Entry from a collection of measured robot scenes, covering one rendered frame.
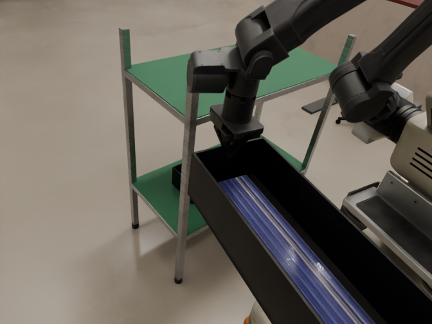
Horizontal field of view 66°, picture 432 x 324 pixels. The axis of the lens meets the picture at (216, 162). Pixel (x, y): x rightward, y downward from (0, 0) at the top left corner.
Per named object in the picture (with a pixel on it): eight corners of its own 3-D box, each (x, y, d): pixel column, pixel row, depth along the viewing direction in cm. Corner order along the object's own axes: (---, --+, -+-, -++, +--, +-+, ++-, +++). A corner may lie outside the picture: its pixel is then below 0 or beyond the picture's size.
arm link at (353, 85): (393, 105, 69) (382, 85, 72) (379, 82, 62) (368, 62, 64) (350, 126, 74) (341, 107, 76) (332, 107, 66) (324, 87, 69)
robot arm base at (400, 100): (420, 109, 72) (376, 84, 79) (413, 93, 66) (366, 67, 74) (390, 140, 74) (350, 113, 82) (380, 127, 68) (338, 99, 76)
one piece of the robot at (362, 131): (379, 121, 85) (395, 81, 77) (395, 132, 81) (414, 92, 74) (350, 134, 81) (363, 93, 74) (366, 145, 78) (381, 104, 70)
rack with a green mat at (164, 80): (130, 225, 190) (116, 26, 121) (245, 169, 240) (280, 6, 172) (177, 285, 165) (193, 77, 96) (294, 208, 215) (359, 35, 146)
